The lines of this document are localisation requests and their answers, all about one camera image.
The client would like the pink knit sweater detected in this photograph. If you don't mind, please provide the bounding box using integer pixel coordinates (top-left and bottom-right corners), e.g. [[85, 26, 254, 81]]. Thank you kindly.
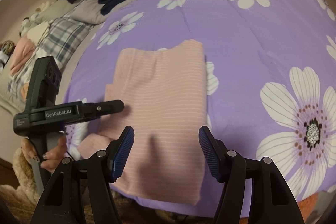
[[78, 40, 207, 205]]

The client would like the person left hand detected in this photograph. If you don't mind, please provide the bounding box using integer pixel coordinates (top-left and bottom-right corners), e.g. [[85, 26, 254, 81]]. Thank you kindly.
[[21, 135, 67, 173]]

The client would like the orange cloth on bedside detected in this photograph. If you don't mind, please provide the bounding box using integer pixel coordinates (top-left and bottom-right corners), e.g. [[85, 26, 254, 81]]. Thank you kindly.
[[21, 83, 29, 102]]

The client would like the fluffy beige left sleeve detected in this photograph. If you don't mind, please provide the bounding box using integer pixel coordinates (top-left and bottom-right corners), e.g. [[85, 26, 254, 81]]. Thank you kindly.
[[1, 148, 41, 223]]

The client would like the pink cloth on bedside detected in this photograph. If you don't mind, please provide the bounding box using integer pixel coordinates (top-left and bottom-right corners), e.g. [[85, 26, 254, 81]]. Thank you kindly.
[[10, 36, 36, 76]]

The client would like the panda plush toy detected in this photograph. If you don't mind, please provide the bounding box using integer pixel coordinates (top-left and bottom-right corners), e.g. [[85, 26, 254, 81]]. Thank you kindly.
[[19, 17, 38, 37]]

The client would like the grey pillow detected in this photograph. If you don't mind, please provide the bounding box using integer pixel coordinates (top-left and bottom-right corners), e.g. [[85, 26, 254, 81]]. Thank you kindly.
[[35, 0, 108, 24]]

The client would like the purple floral bedspread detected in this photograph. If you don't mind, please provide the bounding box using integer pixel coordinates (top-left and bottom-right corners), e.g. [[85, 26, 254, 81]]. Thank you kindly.
[[64, 0, 335, 219]]

